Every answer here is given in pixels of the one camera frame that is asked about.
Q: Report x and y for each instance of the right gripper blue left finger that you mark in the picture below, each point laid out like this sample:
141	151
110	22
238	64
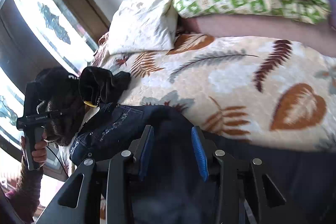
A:
146	148

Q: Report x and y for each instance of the white floral pillow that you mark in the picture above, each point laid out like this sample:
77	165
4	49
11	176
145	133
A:
143	26

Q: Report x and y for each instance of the dark brown fur coat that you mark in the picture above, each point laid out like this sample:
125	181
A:
59	90

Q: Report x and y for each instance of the cream leaf-print blanket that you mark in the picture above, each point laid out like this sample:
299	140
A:
266	91

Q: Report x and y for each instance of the dark blue embroidered jeans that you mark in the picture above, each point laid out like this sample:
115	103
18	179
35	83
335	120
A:
246	182

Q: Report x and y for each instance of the pink bed sheet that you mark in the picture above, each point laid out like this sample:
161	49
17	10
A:
320	37

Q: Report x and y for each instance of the black garment with yellow trim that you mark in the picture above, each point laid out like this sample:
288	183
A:
100	86

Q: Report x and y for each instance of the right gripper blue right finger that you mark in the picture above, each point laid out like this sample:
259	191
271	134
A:
200	151

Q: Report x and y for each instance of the person's left hand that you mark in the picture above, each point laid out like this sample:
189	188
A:
40	153

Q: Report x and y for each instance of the left forearm brown knit sleeve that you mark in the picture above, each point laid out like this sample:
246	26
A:
25	197

